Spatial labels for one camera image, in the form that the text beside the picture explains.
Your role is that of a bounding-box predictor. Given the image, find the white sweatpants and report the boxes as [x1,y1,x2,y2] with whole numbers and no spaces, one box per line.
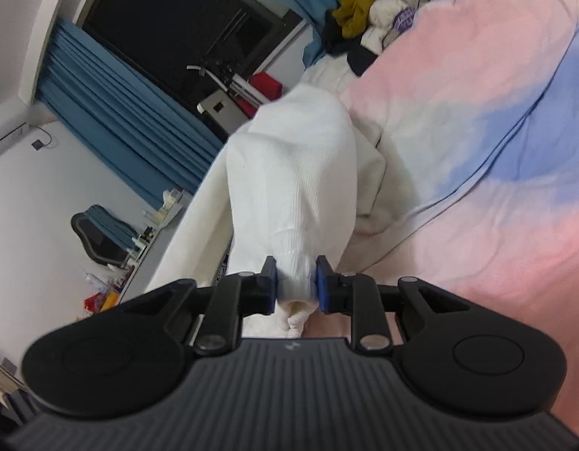
[145,81,418,339]

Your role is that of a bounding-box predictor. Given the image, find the folding drying rack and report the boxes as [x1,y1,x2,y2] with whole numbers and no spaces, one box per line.
[185,65,270,133]

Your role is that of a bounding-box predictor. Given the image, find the grey white clothes pile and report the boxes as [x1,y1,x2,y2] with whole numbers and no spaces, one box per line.
[361,0,432,55]

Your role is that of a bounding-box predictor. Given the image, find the white vanity desk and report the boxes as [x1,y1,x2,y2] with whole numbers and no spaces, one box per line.
[118,189,192,303]

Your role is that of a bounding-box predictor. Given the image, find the left blue curtain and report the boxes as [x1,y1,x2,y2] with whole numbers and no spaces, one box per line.
[36,20,223,208]

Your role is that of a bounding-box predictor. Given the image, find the white air conditioner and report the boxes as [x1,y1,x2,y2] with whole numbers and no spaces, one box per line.
[0,122,29,156]

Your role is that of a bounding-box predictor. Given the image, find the pastel tie-dye duvet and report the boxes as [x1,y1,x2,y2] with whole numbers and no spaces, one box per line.
[339,0,579,434]

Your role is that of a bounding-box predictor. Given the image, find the red cloth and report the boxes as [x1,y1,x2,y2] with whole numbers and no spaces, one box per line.
[232,71,283,106]

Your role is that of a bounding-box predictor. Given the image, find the dark window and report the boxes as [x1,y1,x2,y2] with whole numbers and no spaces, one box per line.
[79,0,305,130]

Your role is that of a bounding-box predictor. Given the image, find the mustard yellow garment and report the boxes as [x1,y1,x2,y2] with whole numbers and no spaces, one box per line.
[332,0,376,40]

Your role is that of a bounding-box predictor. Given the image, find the wavy frame mirror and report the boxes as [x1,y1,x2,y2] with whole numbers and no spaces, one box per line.
[70,205,138,268]

